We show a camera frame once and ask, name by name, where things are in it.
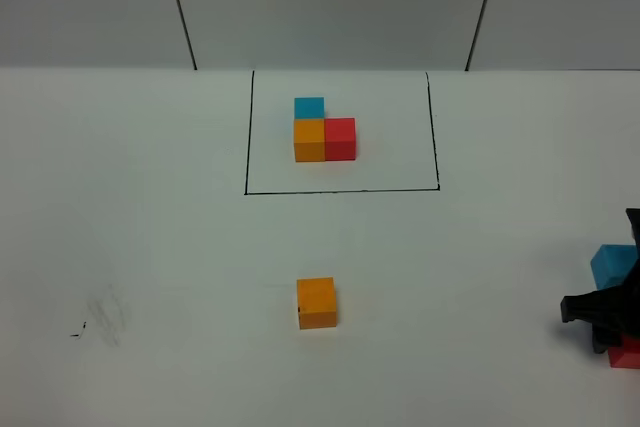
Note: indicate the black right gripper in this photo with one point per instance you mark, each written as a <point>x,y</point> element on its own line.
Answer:
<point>609,311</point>

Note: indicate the red template block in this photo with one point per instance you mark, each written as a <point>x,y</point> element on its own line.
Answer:
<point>340,139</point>

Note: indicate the orange template block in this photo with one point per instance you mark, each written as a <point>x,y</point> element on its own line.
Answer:
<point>309,140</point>

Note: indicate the blue template block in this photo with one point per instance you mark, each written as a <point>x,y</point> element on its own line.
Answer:
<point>306,108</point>

